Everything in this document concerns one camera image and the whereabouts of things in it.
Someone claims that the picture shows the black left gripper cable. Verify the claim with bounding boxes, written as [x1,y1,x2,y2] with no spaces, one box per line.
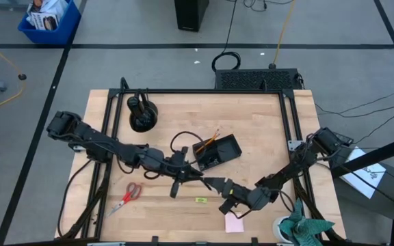
[170,131,205,165]

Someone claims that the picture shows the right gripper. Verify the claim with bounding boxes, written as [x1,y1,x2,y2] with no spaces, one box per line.
[204,177,254,215]

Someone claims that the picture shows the red-handled scissors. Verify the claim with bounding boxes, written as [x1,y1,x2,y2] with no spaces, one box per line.
[105,182,142,219]

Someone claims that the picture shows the teal plant in white pot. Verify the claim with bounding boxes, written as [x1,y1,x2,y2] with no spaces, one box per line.
[272,197,335,246]

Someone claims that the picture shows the small metal clips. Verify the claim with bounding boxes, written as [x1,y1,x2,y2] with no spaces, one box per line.
[202,154,219,167]

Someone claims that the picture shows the black cable bundle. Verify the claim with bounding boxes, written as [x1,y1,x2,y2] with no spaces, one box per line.
[294,177,341,243]
[57,159,112,240]

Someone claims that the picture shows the black rig post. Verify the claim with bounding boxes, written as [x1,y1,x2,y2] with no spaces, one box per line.
[330,132,394,246]

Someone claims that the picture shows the white papers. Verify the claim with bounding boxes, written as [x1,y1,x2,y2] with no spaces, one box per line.
[27,0,68,18]

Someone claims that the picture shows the black coiled cable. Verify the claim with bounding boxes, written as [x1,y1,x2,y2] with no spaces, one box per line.
[211,0,241,72]

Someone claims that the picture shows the black power adapter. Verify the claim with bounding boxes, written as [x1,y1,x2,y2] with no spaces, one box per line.
[333,131,354,146]

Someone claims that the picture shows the pink sticky note pad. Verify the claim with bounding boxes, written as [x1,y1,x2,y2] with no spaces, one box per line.
[224,211,245,234]

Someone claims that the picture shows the orange pencil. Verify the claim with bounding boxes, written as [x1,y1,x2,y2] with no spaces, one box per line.
[196,128,220,153]
[198,133,221,154]

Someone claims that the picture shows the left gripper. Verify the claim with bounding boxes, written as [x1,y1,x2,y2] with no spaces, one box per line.
[164,146,205,199]

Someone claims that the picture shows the blue plastic bin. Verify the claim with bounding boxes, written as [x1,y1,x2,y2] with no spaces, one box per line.
[17,0,82,45]

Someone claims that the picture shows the printed white box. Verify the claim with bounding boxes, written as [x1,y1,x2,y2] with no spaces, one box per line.
[29,12,60,31]

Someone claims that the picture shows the black mesh desk organizer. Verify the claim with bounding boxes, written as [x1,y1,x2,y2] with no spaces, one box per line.
[192,133,243,172]

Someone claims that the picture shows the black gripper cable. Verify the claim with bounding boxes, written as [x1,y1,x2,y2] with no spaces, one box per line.
[234,189,296,219]
[170,131,205,165]

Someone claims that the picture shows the thin black cable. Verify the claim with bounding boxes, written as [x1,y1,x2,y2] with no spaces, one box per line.
[315,87,394,115]

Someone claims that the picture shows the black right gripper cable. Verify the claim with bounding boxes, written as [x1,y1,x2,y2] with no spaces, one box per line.
[234,189,296,219]

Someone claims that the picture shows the white paper sheet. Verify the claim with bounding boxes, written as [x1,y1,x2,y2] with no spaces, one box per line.
[340,146,388,200]

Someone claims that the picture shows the black vented computer case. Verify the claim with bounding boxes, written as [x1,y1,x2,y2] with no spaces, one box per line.
[213,68,304,92]

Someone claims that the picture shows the black computer tower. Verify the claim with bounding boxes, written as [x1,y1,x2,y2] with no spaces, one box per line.
[174,0,210,33]

